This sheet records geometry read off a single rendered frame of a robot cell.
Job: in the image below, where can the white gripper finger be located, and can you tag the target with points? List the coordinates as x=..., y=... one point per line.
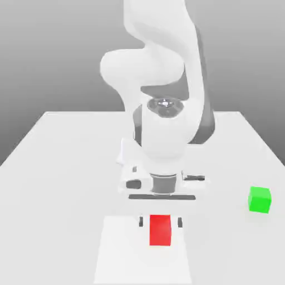
x=141, y=221
x=180, y=222

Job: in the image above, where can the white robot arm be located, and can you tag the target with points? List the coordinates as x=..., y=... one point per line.
x=164, y=138

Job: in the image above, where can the small red cube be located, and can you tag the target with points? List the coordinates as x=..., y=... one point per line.
x=160, y=231

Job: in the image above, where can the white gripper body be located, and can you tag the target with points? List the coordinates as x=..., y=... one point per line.
x=162, y=196

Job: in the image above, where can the small green cube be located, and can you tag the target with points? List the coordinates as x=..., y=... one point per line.
x=259, y=200

